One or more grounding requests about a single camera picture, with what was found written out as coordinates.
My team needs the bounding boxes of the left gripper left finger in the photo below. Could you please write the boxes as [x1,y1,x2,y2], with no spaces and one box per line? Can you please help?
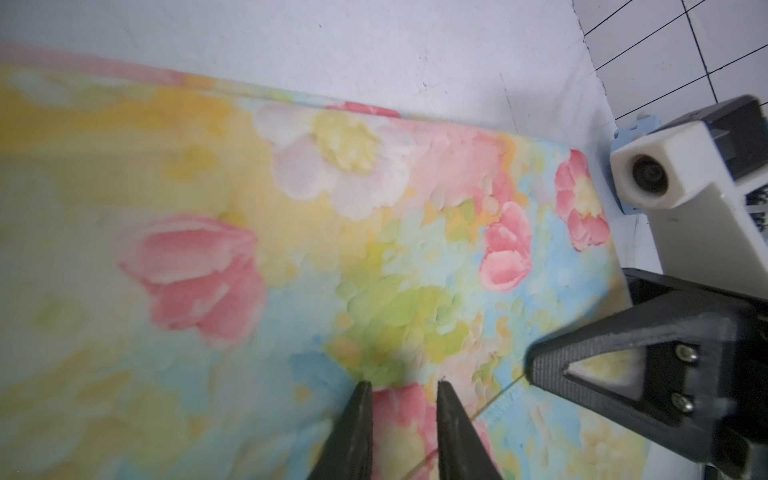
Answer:
[308,381,374,480]

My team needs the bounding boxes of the pastel floral skirt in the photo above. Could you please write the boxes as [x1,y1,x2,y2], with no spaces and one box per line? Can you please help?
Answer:
[1,45,649,479]

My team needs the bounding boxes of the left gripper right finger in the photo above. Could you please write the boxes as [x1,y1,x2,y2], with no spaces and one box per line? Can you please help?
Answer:
[436,380,502,480]

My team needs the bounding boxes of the blue rimmed container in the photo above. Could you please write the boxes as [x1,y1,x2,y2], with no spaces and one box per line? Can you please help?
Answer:
[609,112,663,216]

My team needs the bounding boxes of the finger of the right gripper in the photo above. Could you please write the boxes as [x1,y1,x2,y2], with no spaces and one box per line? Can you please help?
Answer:
[524,291,767,479]

